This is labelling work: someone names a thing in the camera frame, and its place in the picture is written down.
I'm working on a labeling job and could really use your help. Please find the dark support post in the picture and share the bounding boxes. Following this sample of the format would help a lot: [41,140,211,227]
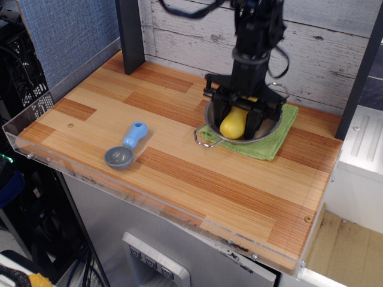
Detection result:
[115,0,145,75]
[335,1,382,141]

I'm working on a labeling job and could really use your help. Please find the blue grey toy scoop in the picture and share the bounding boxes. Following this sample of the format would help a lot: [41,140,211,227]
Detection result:
[104,121,148,170]

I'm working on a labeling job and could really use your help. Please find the toy fridge dispenser panel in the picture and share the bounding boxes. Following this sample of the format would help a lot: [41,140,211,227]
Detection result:
[122,231,191,286]

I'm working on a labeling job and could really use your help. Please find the clear acrylic table guard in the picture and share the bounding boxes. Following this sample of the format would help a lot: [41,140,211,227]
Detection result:
[4,54,341,276]

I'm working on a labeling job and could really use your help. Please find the steel pot with handles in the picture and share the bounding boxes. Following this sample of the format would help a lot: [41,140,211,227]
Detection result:
[194,83,290,148]

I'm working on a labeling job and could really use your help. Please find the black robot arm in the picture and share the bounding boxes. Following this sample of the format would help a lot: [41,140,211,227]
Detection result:
[205,1,286,140]

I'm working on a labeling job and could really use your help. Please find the yellow object bottom left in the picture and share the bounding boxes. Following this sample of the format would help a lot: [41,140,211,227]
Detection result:
[26,273,54,287]

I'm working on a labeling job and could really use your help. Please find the green cloth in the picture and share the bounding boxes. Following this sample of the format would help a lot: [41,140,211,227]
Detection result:
[194,105,299,161]

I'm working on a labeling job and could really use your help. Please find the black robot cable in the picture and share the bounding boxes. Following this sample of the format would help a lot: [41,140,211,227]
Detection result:
[157,0,290,79]

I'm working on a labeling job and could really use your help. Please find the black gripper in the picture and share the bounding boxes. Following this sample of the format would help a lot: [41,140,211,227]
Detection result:
[203,56,286,139]

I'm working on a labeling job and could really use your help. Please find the black plastic crate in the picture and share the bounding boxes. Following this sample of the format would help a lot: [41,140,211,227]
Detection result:
[1,30,48,107]

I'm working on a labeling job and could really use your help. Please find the yellow toy squash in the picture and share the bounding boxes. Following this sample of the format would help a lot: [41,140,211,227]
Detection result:
[219,105,253,140]

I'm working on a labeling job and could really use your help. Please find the dark left support post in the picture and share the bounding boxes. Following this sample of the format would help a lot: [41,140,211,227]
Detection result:
[115,0,145,75]

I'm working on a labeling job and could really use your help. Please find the dark right support post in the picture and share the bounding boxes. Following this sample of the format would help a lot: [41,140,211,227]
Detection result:
[335,1,382,141]

